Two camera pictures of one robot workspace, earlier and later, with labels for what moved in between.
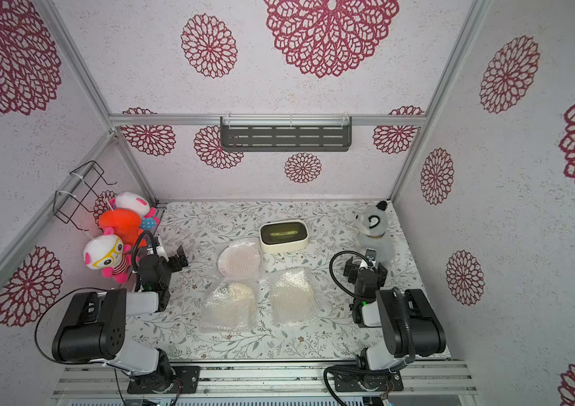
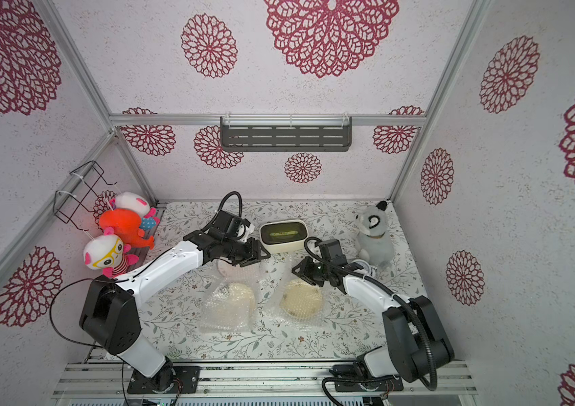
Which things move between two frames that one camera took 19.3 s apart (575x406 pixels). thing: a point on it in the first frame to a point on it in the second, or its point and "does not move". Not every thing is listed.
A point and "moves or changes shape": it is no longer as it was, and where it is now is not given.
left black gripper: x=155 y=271 to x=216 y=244
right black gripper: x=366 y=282 to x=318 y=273
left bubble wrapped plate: x=228 y=307 does not move
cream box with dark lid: x=283 y=236 does not move
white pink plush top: x=134 y=202 does not move
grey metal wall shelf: x=323 y=134 does not move
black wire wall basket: x=82 y=188 does not move
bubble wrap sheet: x=294 y=299 moves or changes shape
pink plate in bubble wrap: x=240 y=260 does not move
